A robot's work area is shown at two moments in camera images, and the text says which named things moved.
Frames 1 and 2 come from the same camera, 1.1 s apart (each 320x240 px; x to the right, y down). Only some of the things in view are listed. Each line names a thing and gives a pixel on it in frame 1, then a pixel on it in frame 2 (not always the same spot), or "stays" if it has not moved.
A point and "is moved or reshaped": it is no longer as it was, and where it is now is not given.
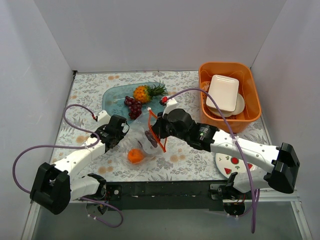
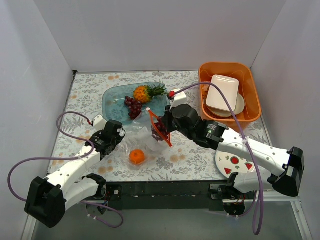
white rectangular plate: (224, 91) stays
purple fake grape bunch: (134, 107) stays
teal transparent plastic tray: (114, 96) stays
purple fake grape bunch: (151, 138) is moved or reshaped
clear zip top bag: (143, 144) is moved or reshaped
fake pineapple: (143, 94) stays
